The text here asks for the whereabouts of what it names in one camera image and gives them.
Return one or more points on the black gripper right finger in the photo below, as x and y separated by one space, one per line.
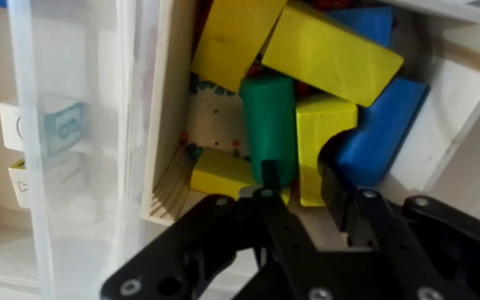
374 234

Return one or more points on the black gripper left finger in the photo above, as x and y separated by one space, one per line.
276 234

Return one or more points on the small yellow wooden brick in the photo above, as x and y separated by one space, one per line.
318 134

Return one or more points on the light wooden toy box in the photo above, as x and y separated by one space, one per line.
168 111

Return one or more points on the large yellow wooden brick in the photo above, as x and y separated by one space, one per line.
334 56

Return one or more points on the flat yellow wooden brick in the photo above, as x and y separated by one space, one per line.
234 43

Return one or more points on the transparent plastic box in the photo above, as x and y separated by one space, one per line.
26 139

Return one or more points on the yellow wooden wedge block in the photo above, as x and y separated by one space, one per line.
221 176

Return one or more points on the blue wooden arch block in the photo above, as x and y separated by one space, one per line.
383 134

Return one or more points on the green wooden cylinder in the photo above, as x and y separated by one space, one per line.
269 123

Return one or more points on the white yellow printed block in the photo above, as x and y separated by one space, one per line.
46 181

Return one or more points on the white teal printed block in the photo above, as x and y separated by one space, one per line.
63 128

